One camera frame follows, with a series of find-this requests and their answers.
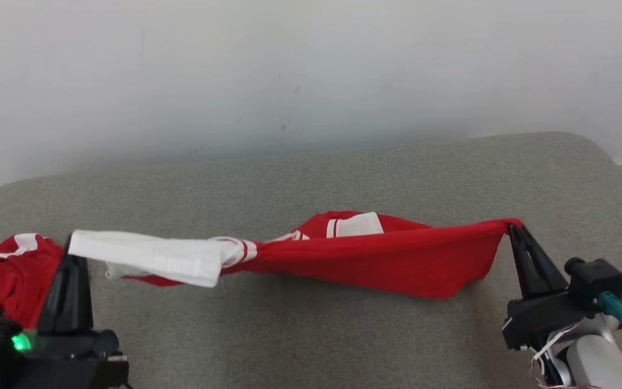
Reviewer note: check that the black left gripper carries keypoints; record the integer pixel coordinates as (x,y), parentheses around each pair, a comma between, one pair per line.
(73,362)

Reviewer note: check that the red shorts with Bulls print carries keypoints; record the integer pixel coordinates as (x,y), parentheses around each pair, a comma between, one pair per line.
(3,281)

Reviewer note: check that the red white jersey top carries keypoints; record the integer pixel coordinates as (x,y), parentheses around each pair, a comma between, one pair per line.
(370,259)

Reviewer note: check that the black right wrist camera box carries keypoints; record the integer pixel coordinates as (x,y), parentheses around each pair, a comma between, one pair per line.
(594,281)

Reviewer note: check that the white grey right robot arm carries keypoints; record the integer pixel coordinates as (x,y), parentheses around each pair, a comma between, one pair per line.
(597,362)

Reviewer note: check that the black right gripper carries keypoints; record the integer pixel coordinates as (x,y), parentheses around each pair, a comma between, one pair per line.
(543,319)

